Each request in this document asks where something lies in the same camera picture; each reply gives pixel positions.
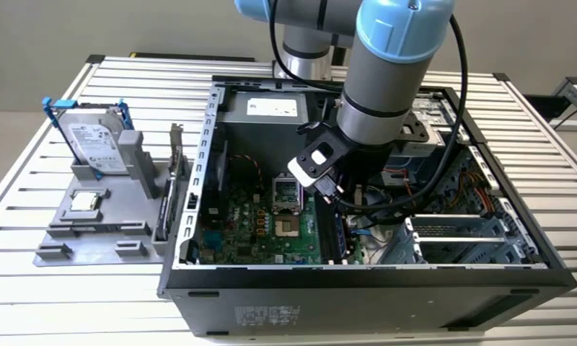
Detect RAM stick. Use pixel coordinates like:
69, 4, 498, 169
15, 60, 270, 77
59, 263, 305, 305
51, 225, 145, 234
333, 211, 350, 261

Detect black RAM slot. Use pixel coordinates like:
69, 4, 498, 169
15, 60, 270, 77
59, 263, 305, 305
323, 201, 347, 266
314, 196, 337, 266

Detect metal socket cover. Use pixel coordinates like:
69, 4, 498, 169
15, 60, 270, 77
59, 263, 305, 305
271, 172, 303, 214

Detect grey power supply unit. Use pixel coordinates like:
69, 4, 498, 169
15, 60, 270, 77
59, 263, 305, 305
217, 89, 313, 179

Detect silver metal disk bay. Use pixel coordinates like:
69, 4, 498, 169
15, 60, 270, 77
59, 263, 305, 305
378, 92, 463, 188

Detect CPU socket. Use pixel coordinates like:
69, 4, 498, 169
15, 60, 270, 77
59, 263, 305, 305
273, 214, 302, 239

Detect silver metal drive cage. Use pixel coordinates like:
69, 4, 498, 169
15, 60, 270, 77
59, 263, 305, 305
406, 212, 527, 266

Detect green motherboard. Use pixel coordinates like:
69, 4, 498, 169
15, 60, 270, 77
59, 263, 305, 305
195, 176, 366, 266

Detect black open PC case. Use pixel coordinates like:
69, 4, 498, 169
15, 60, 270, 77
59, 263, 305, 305
155, 74, 577, 338

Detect black block beside table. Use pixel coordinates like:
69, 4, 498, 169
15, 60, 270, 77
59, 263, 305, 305
523, 94, 571, 120

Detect graphics card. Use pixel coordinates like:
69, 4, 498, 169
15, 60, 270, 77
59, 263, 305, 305
153, 123, 193, 246

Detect grey parts rack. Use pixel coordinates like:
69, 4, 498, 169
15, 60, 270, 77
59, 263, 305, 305
31, 131, 193, 267

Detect hard disk in blue carrier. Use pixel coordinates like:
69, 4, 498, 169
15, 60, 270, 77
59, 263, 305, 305
41, 96, 135, 180

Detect silver CPU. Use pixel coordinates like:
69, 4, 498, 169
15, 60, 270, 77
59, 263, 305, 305
71, 192, 101, 212

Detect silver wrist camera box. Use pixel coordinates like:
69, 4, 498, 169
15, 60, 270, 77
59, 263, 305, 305
286, 154, 339, 188
397, 140, 437, 156

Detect black wire bundle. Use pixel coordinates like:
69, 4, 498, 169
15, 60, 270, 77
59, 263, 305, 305
354, 207, 414, 231

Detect black red twisted wire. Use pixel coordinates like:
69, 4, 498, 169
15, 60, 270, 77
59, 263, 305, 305
226, 154, 266, 191

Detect red yellow power wires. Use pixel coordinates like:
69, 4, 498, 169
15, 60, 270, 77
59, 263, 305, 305
449, 169, 494, 219

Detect thick black camera cable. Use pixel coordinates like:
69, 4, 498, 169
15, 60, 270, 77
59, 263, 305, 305
267, 0, 345, 89
335, 14, 471, 210

